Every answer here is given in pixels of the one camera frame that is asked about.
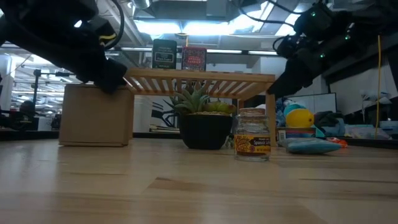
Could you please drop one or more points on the white lamp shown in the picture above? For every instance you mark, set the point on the white lamp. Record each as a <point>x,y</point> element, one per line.
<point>373,95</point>

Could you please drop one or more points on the clear plastic bag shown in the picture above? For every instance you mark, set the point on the clear plastic bag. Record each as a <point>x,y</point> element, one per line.
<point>363,132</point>

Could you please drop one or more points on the wooden slatted shelf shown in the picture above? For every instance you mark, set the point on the wooden slatted shelf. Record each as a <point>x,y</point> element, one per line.
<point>199,75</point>

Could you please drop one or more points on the pile of clothing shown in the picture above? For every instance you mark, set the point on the pile of clothing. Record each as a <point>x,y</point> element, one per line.
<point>329,119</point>

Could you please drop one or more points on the black stand pole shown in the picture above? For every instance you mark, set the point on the black stand pole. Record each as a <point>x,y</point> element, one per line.
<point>36,93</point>

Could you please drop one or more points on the red spice tin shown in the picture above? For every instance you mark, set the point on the red spice tin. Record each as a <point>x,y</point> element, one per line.
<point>194,59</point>

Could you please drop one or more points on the orange candy wrapper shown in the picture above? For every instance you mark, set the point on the orange candy wrapper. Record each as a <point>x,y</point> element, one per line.
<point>339,142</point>

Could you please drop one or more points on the black spice tin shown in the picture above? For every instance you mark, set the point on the black spice tin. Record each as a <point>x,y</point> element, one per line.
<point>164,54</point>

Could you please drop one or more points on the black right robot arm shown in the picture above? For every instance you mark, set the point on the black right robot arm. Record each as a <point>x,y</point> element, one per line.
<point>357,18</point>

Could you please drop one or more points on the flat silver spice pouch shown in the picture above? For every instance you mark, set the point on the flat silver spice pouch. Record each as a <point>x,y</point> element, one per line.
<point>311,147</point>

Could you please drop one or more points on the white panel with dark frame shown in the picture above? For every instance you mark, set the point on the white panel with dark frame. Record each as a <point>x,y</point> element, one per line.
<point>320,102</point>

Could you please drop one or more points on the brown cardboard box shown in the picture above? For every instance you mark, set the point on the brown cardboard box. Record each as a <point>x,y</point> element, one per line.
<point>93,118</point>

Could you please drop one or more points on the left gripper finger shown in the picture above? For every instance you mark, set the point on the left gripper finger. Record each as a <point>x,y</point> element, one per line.
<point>112,76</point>

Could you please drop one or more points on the small tin can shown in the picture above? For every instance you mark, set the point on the small tin can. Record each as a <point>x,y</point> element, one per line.
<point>295,132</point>

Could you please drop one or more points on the glass spice jar with cork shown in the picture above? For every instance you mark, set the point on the glass spice jar with cork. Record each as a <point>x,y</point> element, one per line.
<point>252,146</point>

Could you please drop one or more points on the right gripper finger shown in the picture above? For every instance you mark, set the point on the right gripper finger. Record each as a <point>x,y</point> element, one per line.
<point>292,77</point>

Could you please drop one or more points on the white box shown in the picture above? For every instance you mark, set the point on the white box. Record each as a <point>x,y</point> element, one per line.
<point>141,112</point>

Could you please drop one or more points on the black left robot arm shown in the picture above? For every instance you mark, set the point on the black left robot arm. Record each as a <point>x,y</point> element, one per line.
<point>31,18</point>

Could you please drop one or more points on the background black robot arm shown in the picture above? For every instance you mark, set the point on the background black robot arm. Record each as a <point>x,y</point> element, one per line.
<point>56,121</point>
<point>28,109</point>

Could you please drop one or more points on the succulent plant in black pot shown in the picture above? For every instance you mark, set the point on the succulent plant in black pot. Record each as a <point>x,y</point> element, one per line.
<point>205,132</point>

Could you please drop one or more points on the long ceiling light bar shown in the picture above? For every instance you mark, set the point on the long ceiling light bar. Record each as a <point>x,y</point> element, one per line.
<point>230,51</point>

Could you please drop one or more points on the yellow lemon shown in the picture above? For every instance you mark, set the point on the yellow lemon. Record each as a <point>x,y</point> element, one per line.
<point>300,118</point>

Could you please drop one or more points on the stack of papers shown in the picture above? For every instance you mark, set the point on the stack of papers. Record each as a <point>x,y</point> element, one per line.
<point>164,128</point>

